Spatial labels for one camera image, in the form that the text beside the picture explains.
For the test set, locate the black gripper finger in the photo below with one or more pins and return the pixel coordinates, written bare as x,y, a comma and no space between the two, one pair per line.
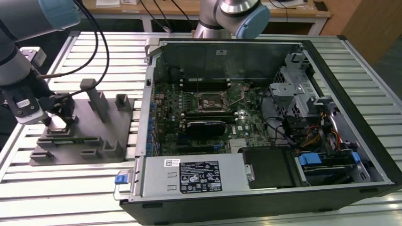
49,120
69,113

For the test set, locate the silver CPU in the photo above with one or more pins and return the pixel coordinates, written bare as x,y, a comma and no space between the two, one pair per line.
58,130

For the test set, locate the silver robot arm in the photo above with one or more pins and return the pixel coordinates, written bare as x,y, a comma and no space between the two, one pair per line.
20,58

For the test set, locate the CPU socket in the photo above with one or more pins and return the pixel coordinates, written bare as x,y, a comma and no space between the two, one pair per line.
212,101

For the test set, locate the grey parts rack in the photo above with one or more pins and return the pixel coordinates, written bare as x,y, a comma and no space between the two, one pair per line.
120,131

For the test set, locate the blue plastic latch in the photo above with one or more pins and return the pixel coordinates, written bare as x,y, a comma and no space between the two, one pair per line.
122,179

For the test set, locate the silver power supply unit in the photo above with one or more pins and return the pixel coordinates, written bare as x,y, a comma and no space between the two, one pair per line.
157,174

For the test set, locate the black expansion slot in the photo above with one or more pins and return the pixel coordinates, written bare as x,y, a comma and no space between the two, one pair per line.
194,149

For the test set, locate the black graphics card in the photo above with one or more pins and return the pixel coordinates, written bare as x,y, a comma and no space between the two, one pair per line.
206,130

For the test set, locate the white cardboard box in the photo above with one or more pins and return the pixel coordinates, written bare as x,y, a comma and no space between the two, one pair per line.
108,2
130,2

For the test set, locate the black RAM slot bank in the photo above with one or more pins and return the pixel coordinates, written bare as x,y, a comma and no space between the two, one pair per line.
210,117
208,84

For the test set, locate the small silver heatsink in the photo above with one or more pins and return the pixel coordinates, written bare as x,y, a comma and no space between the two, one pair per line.
239,146

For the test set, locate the green motherboard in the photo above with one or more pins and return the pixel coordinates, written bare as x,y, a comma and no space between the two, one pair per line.
255,127

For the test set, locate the black plastic shroud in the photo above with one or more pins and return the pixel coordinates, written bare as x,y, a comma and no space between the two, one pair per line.
271,168

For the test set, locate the silver metal drive cage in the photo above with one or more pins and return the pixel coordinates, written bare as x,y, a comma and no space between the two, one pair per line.
284,90

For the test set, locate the black PC case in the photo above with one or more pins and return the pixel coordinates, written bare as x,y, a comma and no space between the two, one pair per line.
252,207

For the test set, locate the hard disk in blue carrier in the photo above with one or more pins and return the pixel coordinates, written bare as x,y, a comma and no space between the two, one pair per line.
309,159

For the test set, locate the wooden desk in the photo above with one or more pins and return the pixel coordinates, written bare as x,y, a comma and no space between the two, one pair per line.
296,13

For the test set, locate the brown wooden cabinet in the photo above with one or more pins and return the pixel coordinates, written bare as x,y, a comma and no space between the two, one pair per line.
371,23

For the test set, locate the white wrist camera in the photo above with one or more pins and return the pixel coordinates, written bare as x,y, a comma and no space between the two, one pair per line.
32,117

